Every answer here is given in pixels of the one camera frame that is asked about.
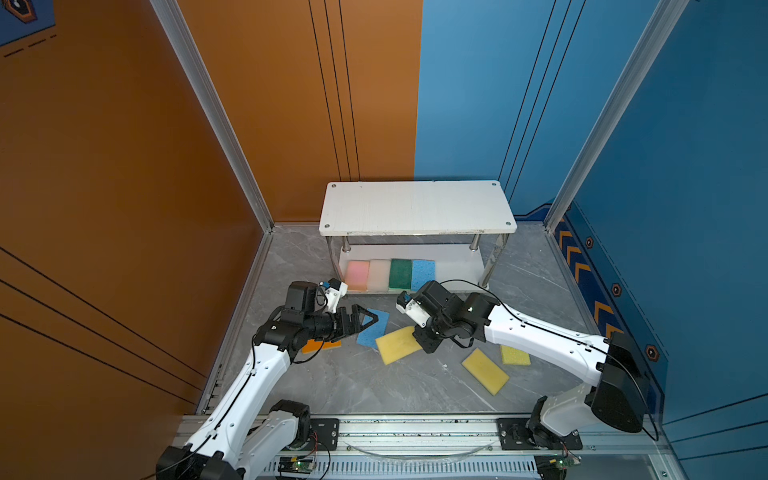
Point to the right circuit board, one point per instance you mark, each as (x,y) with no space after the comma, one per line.
(555,467)

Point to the yellow green sponge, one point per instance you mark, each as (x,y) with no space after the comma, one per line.
(513,356)

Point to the orange sponge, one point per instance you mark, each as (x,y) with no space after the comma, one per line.
(313,346)

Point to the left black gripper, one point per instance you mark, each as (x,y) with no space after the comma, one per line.
(355,327)

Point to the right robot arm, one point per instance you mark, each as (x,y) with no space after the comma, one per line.
(614,382)

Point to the pink sponge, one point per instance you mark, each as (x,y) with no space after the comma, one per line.
(356,275)

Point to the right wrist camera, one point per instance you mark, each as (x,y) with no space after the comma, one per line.
(408,306)

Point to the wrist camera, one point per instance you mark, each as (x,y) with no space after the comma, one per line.
(408,306)
(332,291)

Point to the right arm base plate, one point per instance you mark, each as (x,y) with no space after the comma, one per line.
(516,433)

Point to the left green circuit board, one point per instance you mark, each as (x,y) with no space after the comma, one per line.
(295,466)

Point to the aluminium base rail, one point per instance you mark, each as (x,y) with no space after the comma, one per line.
(466,446)

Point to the white two-tier shelf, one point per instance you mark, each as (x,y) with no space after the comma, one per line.
(462,226)

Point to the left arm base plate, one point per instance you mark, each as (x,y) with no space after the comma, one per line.
(324,432)

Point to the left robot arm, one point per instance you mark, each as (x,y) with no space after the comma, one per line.
(229,445)

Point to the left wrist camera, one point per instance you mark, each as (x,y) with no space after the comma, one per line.
(332,291)

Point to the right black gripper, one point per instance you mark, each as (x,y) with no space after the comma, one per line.
(428,346)

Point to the light blue sponge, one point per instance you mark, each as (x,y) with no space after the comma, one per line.
(422,272)
(368,337)

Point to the white beige sponge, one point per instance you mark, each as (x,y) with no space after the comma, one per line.
(379,275)

